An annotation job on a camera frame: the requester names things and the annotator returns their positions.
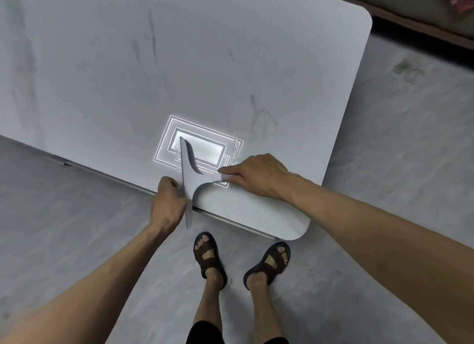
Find person's leg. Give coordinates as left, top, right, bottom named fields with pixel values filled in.
left=245, top=244, right=290, bottom=344
left=192, top=233, right=227, bottom=328

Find person's left leg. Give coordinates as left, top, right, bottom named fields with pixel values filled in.
left=192, top=233, right=227, bottom=328

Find person's left forearm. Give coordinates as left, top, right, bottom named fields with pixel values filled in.
left=0, top=224, right=179, bottom=344

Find person's right hand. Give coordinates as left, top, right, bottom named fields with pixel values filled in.
left=218, top=153, right=299, bottom=200

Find person's left hand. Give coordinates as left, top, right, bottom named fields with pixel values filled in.
left=148, top=176, right=190, bottom=237

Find white paper sheet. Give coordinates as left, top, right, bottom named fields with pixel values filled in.
left=179, top=136, right=231, bottom=230

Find person's right forearm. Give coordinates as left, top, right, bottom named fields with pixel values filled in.
left=288, top=174, right=474, bottom=344

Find black shorts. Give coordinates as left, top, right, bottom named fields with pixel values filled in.
left=185, top=320, right=290, bottom=344

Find brown strap sandal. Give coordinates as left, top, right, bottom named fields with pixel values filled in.
left=193, top=231, right=228, bottom=291
left=243, top=241, right=292, bottom=291

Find person's right leg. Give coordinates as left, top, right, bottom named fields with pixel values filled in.
left=245, top=244, right=290, bottom=344

